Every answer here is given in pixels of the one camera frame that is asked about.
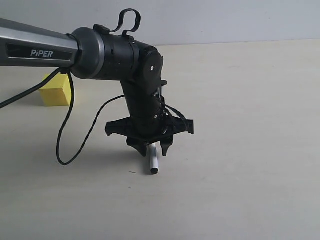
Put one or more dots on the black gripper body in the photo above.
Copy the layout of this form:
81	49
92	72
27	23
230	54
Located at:
151	119

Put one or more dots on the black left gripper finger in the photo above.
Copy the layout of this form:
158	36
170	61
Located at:
140	146

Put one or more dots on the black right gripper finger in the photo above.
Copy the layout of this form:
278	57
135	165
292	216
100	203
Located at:
165	145

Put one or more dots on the black and white marker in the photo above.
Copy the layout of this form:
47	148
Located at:
153	158

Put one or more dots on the yellow cube block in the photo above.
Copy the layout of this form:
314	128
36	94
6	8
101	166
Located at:
57	92

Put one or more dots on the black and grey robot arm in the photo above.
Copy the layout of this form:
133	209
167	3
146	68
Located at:
97	54

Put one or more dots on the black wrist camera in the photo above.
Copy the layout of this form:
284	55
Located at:
163	86

